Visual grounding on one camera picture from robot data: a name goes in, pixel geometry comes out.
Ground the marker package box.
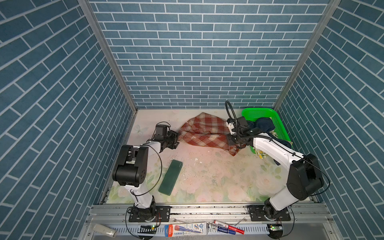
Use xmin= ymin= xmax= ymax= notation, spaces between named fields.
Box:
xmin=164 ymin=223 xmax=208 ymax=238

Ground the green plastic basket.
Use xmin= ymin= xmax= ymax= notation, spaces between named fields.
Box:
xmin=242 ymin=108 xmax=294 ymax=160

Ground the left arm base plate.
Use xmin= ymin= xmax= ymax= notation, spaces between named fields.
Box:
xmin=127 ymin=206 xmax=171 ymax=223

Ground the dark green rectangular board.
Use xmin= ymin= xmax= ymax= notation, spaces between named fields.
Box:
xmin=159 ymin=160 xmax=183 ymax=196

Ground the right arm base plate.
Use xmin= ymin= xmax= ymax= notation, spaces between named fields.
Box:
xmin=246 ymin=205 xmax=291 ymax=222

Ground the grey white small device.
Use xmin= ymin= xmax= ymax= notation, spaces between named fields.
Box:
xmin=93 ymin=224 xmax=117 ymax=238

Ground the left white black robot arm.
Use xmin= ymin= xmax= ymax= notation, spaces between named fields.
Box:
xmin=112 ymin=131 xmax=179 ymax=222

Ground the aluminium front rail frame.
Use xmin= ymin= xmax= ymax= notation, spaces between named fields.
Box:
xmin=79 ymin=201 xmax=342 ymax=240

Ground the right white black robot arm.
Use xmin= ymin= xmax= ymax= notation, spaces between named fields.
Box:
xmin=227 ymin=129 xmax=325 ymax=221

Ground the red plaid skirt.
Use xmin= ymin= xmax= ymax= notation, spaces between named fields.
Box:
xmin=179 ymin=113 xmax=246 ymax=156

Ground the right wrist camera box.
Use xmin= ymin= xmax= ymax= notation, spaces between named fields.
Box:
xmin=226 ymin=117 xmax=249 ymax=135

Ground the yellow floral skirt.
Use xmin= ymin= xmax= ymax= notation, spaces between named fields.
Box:
xmin=255 ymin=150 xmax=268 ymax=159

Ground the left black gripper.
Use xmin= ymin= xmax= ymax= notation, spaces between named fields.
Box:
xmin=162 ymin=129 xmax=181 ymax=149

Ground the blue marker pen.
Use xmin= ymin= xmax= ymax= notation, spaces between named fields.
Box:
xmin=208 ymin=224 xmax=236 ymax=235

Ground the dark blue denim skirt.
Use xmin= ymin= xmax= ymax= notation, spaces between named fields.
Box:
xmin=251 ymin=117 xmax=293 ymax=166

